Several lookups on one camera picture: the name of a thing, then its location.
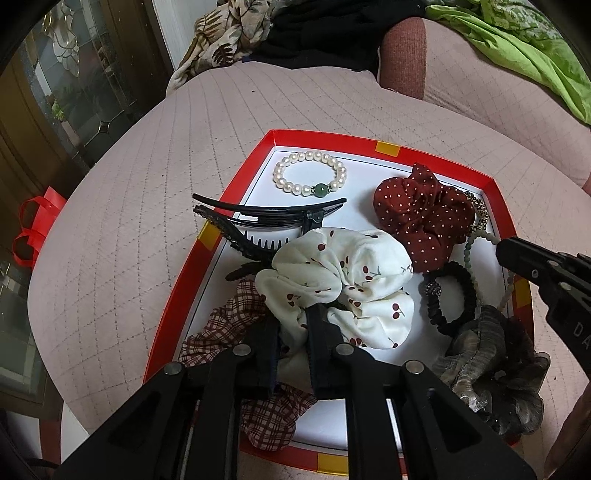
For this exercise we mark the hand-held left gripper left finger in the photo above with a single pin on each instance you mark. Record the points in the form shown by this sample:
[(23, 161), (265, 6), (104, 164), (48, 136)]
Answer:
[(270, 360)]

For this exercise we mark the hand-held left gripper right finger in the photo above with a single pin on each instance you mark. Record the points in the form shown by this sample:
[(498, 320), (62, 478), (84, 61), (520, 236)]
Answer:
[(318, 355)]

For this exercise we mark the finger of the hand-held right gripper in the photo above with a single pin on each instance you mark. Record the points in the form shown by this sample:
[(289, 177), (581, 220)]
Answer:
[(521, 258)]

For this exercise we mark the red plaid scrunchie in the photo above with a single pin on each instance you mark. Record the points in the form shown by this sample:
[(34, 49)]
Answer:
[(217, 327)]

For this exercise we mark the white cherry print scrunchie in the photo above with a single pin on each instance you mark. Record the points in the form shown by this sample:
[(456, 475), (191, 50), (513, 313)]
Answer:
[(360, 263)]

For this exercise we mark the red polka dot scrunchie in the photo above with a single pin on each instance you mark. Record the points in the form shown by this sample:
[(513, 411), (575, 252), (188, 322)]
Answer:
[(425, 212)]

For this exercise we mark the black rhinestone claw hair clip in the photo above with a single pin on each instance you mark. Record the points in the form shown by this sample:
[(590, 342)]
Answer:
[(240, 242)]

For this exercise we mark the red tray with white inside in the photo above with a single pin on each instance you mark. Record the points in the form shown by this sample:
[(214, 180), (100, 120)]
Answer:
[(360, 175)]

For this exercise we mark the person's right forearm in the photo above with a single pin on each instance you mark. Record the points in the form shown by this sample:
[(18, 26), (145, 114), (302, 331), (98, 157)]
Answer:
[(570, 438)]

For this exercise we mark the dark grey organza scrunchie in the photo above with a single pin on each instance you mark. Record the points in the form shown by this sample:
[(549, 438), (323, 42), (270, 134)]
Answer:
[(503, 369)]

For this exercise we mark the long black hair clip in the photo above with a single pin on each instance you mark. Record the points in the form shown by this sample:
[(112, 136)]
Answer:
[(277, 217)]

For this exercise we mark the pink and brown pillow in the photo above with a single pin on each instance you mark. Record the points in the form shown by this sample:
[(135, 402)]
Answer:
[(461, 78)]

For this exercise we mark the green cloth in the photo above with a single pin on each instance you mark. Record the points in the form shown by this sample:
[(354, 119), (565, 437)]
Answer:
[(531, 41)]

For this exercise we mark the pink quilted bed sheet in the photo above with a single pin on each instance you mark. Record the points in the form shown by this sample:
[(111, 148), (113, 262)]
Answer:
[(138, 184)]

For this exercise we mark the red plastic bag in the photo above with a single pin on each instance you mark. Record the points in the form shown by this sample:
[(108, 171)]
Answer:
[(34, 226)]

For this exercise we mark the black cloth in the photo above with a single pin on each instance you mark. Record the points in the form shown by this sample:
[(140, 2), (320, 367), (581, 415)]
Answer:
[(323, 41)]

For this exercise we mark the leaf print blanket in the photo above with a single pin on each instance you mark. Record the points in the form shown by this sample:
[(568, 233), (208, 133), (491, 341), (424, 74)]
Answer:
[(221, 41)]

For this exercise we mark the wooden glass panel door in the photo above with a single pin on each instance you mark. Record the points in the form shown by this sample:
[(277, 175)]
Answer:
[(69, 92)]

